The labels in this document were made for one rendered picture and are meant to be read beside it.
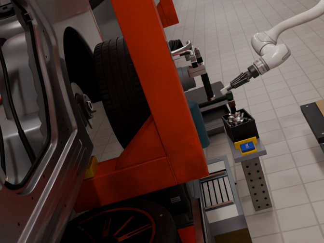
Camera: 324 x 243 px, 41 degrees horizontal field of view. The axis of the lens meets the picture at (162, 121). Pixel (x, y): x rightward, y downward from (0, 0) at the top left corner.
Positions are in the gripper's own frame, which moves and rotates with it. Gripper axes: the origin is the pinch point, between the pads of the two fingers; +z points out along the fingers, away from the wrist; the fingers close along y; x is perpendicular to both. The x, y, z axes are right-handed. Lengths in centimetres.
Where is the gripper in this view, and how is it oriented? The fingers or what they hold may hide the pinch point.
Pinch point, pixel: (226, 89)
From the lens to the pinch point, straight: 254.7
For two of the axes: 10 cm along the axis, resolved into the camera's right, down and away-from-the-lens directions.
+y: 0.8, 3.6, -9.3
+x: 5.6, 7.5, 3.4
